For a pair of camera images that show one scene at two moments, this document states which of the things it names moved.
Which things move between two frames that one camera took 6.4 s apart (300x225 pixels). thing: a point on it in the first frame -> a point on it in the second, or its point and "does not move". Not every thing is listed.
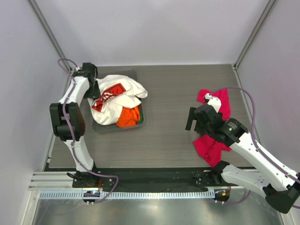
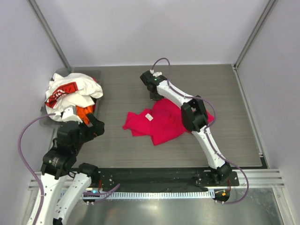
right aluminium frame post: [270, 5] does not move
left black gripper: [95, 93] -> [97, 126]
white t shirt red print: [116, 92] -> [69, 89]
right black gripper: [192, 116] -> [153, 97]
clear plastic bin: [131, 74] -> [95, 72]
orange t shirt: [129, 117] -> [81, 113]
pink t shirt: [210, 148] -> [162, 120]
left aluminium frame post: [34, 4] does not move
